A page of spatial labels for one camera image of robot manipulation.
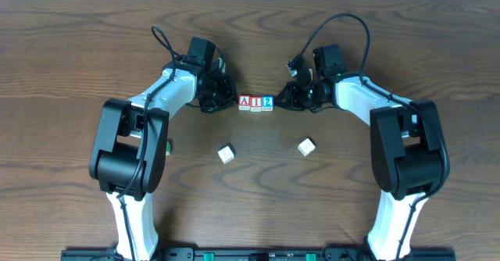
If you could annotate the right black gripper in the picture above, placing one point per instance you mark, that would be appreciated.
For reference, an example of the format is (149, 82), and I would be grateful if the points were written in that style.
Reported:
(293, 97)

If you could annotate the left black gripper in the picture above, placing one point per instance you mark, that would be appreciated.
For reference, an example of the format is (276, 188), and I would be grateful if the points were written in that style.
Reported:
(225, 93)

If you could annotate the red letter A block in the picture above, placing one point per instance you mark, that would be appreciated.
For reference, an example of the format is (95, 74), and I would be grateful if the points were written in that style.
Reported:
(244, 103)

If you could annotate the red letter I block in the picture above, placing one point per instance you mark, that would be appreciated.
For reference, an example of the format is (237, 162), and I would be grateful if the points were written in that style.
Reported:
(256, 104)

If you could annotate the blue number 2 block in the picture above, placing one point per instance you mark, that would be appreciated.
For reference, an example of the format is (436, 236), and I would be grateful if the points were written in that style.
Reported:
(267, 103)

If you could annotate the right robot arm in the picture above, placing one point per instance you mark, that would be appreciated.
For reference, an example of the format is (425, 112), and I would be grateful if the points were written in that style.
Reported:
(408, 153)

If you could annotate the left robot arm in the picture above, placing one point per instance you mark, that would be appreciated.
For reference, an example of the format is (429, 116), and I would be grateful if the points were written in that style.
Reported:
(131, 144)

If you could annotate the plain wooden block right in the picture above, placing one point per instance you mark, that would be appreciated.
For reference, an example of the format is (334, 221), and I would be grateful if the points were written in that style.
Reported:
(306, 147)

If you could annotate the plain wooden block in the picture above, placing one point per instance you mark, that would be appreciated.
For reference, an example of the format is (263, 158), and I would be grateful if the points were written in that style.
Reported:
(306, 147)
(226, 154)

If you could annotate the plain wooden block centre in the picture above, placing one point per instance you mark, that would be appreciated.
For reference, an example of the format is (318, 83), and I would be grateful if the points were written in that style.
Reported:
(226, 154)

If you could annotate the green letter R block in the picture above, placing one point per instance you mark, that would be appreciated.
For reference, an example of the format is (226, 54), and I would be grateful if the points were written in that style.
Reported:
(168, 148)

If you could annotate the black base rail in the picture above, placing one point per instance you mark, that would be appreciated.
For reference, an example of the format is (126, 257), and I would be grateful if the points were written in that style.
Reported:
(190, 254)

